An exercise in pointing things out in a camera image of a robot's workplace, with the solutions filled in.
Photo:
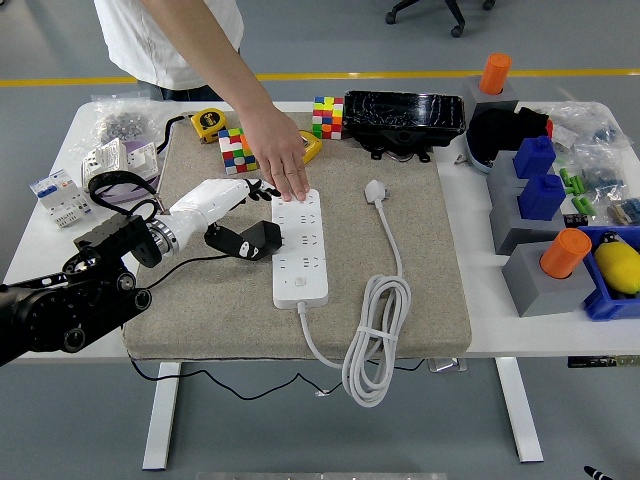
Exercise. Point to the person's left hand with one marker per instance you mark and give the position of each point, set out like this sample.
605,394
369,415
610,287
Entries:
277,150

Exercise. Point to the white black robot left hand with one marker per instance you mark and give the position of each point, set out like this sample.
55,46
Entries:
210,200

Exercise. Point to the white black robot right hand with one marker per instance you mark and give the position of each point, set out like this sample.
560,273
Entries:
599,475

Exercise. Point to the black power adapter plug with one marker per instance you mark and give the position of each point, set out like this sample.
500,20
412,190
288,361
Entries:
265,235

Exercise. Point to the white power strip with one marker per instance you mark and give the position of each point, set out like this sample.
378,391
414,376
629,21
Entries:
300,250

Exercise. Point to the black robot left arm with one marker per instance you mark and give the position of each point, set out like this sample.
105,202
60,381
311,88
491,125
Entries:
50,315

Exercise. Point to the person's left forearm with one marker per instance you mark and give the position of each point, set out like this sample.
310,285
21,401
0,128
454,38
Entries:
215,55

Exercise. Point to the dark circuit board strip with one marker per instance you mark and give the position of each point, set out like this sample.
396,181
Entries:
600,361

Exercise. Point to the yellow tape measure black window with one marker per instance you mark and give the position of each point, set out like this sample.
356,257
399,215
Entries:
312,145

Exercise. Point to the three-by-three puzzle cube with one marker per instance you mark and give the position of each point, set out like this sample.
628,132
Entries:
232,150

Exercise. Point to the many-celled puzzle cube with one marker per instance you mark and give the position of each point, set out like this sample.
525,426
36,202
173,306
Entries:
327,117

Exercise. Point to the yellow tape measure round label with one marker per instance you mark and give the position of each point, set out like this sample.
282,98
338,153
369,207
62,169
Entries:
209,122

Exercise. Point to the purple tape reel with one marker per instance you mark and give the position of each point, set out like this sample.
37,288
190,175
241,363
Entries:
142,160

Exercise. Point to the white table leg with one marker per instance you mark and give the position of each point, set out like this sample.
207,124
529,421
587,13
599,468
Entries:
162,415
520,410

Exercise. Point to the grey-brown mat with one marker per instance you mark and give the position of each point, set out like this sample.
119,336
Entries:
225,310

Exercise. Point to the clear bag of metal nuts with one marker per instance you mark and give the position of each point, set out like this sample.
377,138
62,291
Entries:
120,125

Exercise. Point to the black device with cracked screen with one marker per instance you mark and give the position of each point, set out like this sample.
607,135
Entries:
400,115

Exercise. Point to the white circuit breaker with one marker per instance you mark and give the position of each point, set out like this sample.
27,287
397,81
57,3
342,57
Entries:
55,195

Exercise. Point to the blue plastic bin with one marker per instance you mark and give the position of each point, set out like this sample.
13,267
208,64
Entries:
607,305

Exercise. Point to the person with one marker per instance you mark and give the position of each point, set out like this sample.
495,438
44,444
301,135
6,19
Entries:
125,40

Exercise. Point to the small metal clip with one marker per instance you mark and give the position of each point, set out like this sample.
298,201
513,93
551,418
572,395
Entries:
460,160

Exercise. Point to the pale blue bowl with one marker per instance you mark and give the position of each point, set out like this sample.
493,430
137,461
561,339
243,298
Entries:
477,157

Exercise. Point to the yellow rounded toy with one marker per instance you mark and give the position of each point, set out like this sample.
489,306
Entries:
620,267

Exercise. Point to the black cloth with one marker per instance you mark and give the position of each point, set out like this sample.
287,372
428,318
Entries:
495,127

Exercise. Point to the black office chair base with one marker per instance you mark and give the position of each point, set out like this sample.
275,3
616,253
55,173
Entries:
452,12

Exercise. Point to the orange cylinder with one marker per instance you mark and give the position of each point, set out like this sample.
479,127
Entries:
495,72
565,252

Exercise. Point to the small black component strip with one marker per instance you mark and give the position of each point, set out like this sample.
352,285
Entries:
576,220

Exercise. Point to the blue square peg block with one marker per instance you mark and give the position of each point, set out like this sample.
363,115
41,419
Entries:
535,157
542,197

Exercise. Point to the clear bag of resistors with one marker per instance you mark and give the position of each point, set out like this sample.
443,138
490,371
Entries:
625,210

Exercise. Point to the green plastic cylinder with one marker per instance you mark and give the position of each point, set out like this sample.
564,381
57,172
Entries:
590,208
580,203
576,185
564,176

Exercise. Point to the clear bag of dark parts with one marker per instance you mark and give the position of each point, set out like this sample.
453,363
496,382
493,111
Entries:
600,170

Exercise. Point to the clear bag of blue parts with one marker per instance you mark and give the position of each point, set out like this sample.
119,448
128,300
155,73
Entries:
585,122

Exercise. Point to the white wall socket box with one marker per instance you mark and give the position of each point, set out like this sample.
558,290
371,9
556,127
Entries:
102,160

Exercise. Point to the metal bracket under table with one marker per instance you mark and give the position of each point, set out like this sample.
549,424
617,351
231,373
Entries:
447,366

